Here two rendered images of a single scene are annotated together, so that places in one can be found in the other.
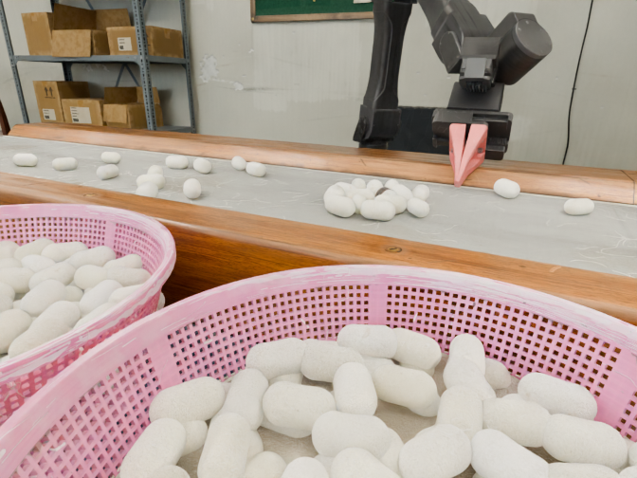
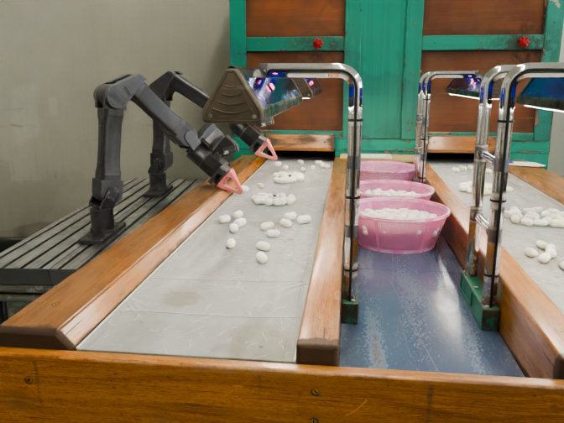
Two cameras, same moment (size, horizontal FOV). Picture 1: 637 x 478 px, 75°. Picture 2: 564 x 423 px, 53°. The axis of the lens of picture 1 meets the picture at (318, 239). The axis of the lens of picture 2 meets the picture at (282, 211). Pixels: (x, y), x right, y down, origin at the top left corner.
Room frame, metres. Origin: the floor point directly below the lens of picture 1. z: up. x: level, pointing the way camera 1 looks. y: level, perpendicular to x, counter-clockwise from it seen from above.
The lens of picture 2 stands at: (0.93, 1.49, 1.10)
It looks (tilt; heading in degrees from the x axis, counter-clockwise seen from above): 13 degrees down; 252
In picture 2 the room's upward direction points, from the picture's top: straight up
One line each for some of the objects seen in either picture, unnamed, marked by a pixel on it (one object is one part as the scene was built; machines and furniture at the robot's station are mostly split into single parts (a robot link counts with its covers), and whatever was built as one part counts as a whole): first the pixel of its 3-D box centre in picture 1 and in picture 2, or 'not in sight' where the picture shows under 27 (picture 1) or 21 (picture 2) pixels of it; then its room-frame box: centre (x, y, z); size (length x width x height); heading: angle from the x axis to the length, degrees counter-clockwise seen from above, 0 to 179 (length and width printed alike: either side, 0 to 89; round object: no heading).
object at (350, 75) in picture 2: not in sight; (309, 188); (0.57, 0.53, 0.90); 0.20 x 0.19 x 0.45; 66
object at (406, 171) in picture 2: not in sight; (381, 178); (-0.09, -0.43, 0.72); 0.27 x 0.27 x 0.10
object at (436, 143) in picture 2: not in sight; (461, 144); (-0.51, -0.54, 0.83); 0.30 x 0.06 x 0.07; 156
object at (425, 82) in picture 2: not in sight; (445, 137); (-0.20, -0.19, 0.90); 0.20 x 0.19 x 0.45; 66
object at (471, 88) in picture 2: not in sight; (472, 85); (-0.27, -0.16, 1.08); 0.62 x 0.08 x 0.07; 66
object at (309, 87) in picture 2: not in sight; (306, 84); (0.24, -0.40, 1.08); 0.62 x 0.08 x 0.07; 66
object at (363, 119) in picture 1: (376, 130); (103, 196); (0.94, -0.12, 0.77); 0.09 x 0.06 x 0.06; 112
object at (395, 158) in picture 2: not in sight; (379, 158); (-0.18, -0.63, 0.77); 0.33 x 0.15 x 0.01; 156
